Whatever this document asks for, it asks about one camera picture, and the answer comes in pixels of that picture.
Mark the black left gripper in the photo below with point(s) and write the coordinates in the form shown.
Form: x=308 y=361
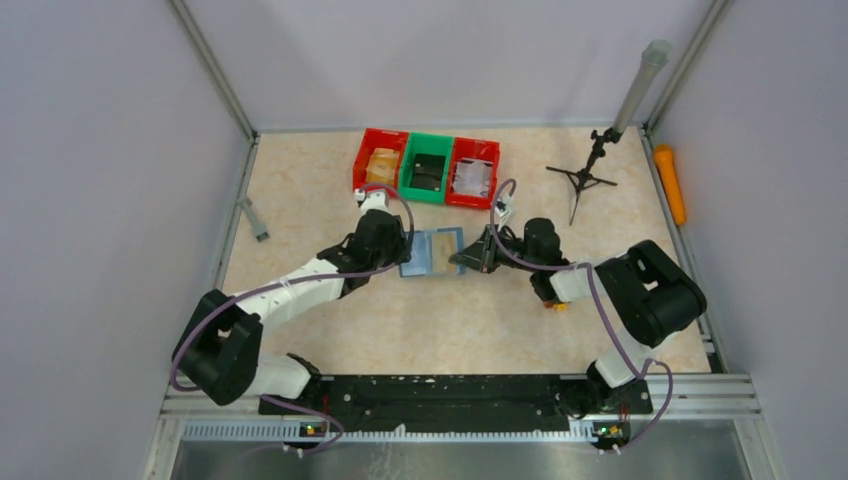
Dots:
x=400 y=245

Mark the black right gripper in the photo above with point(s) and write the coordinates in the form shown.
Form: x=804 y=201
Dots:
x=480 y=255

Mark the teal card holder wallet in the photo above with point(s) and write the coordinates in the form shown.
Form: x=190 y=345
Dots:
x=419 y=263

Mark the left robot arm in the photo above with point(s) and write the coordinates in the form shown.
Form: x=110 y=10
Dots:
x=220 y=352

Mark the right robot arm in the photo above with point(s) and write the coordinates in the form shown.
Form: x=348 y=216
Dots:
x=643 y=298

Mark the red bin with clear bags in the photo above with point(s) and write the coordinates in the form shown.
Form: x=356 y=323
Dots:
x=472 y=173

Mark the red bin with orange items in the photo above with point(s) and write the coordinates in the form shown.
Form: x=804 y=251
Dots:
x=379 y=157

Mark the green plastic bin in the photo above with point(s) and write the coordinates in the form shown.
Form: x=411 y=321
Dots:
x=424 y=169

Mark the black mini tripod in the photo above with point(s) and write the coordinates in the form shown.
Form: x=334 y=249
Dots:
x=583 y=179

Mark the orange flashlight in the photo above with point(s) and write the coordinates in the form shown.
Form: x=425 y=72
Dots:
x=664 y=158

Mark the grey cylinder on tripod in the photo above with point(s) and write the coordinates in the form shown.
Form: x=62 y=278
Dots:
x=653 y=59

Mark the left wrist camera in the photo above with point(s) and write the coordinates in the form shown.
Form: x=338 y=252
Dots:
x=372 y=200

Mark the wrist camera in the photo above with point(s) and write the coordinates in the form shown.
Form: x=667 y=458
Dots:
x=502 y=210
x=372 y=200

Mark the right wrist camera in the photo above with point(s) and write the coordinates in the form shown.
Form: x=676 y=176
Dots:
x=502 y=210

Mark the grey bracket tool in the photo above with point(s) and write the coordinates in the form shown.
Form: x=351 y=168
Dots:
x=259 y=229

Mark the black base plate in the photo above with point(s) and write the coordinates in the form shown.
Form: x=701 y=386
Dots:
x=470 y=403

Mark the aluminium frame rail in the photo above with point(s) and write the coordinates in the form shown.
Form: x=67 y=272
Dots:
x=696 y=399

